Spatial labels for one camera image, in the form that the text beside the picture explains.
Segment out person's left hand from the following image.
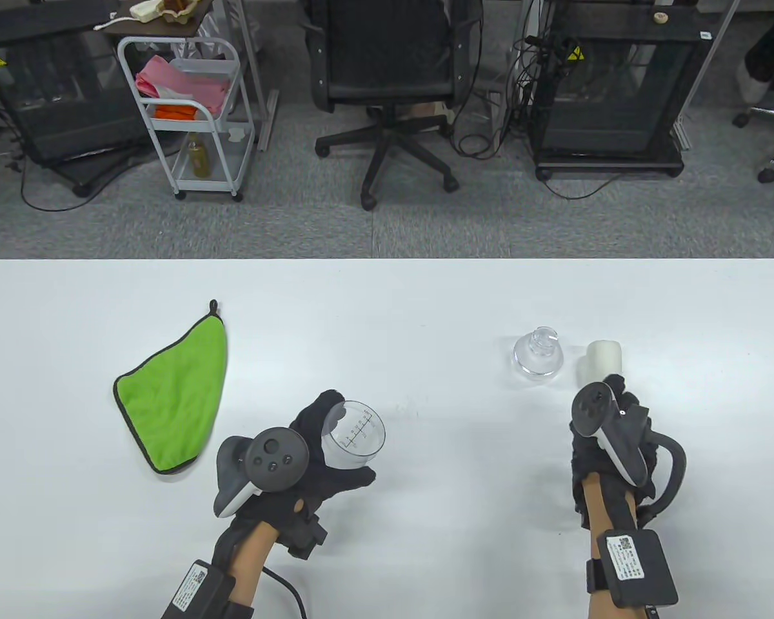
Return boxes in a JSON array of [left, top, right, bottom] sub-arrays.
[[235, 389, 376, 529]]

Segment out person's right hand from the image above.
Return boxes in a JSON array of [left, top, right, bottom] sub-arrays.
[[569, 375, 659, 513]]

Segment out clear plastic shaker cup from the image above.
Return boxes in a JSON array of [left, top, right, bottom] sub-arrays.
[[321, 400, 386, 471]]

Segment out white sponge cup brush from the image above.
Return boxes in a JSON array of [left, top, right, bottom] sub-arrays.
[[577, 340, 622, 388]]

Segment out clear domed shaker lid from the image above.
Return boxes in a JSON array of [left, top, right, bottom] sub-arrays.
[[513, 327, 565, 382]]

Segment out green microfiber cloth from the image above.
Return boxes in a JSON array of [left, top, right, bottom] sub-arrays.
[[113, 300, 228, 476]]

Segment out person's left forearm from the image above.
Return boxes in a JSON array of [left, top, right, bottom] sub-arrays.
[[210, 516, 278, 610]]

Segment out person's right forearm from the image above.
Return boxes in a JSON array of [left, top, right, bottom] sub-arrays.
[[580, 477, 639, 619]]

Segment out grey right hand controller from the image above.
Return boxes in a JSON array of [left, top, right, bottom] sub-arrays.
[[571, 382, 688, 526]]

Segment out grey hand controller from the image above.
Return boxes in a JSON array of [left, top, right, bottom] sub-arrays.
[[214, 427, 310, 518], [571, 382, 688, 526]]

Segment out grey left hand controller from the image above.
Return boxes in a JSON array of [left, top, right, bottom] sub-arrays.
[[214, 427, 310, 518]]

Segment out black right wrist sensor box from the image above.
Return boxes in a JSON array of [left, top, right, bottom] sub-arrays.
[[586, 529, 679, 610]]

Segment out black wrist sensor box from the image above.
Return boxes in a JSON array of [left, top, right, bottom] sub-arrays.
[[586, 529, 679, 610], [161, 560, 255, 619]]

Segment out black left wrist sensor box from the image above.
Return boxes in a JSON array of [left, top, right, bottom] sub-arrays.
[[161, 560, 255, 619]]

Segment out white rolling cart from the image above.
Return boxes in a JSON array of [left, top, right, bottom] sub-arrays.
[[117, 37, 257, 202]]

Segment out bottle with yellow liquid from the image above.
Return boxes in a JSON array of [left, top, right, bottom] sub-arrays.
[[186, 133, 212, 178]]

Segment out black mesh equipment cabinet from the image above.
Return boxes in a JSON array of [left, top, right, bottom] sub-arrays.
[[0, 13, 155, 197], [530, 0, 697, 181]]

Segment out pink folded cloth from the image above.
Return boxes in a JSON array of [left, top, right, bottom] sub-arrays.
[[135, 55, 231, 115]]

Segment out brown side table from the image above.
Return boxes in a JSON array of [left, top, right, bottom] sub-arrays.
[[95, 0, 215, 39]]

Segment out white power strip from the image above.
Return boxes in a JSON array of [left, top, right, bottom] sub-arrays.
[[94, 0, 163, 32]]

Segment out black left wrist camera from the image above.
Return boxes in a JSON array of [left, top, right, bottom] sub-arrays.
[[287, 516, 328, 560]]

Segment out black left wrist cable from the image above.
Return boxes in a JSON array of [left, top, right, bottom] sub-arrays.
[[261, 566, 307, 619]]

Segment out aluminium frame post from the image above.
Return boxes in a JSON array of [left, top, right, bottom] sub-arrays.
[[673, 0, 742, 152], [229, 0, 279, 152]]

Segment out black cable bundle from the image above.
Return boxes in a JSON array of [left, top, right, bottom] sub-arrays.
[[448, 26, 542, 161]]

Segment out black floor cable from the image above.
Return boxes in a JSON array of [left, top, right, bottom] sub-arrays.
[[18, 145, 126, 212]]

